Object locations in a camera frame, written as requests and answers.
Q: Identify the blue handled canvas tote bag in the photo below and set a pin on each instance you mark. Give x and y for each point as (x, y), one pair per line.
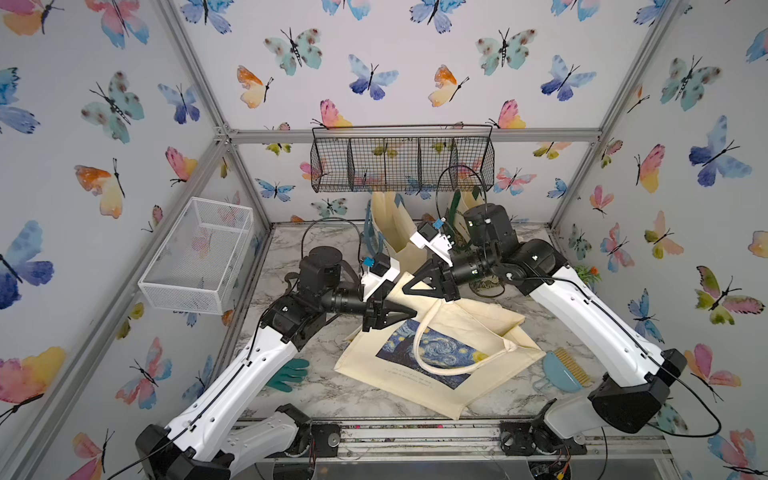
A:
(387, 229)

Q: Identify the potted artificial flower plant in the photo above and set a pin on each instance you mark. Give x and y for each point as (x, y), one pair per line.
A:
(589, 275)

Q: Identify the green handled canvas tote bag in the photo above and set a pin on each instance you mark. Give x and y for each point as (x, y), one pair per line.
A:
(460, 203)

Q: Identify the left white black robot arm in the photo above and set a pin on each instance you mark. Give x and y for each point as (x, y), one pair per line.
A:
(202, 442)

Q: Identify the green rubber glove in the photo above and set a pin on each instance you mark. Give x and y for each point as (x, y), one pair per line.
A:
(289, 375)

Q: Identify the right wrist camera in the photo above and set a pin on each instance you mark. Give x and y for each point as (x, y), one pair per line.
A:
(429, 235)

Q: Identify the white mesh wall basket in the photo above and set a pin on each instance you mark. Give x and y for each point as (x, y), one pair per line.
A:
(195, 267)

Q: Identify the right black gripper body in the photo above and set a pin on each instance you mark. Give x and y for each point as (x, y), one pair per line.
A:
(477, 267)

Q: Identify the black wire wall basket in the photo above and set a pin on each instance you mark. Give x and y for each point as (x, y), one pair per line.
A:
(417, 158)

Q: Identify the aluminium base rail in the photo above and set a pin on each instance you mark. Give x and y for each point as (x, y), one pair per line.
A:
(391, 439)

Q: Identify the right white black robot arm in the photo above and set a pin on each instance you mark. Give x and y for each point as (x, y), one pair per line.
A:
(638, 374)

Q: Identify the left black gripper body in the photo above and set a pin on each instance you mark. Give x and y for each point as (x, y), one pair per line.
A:
(341, 300)

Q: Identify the starry night canvas tote bag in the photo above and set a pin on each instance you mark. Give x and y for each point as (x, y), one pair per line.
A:
(445, 358)

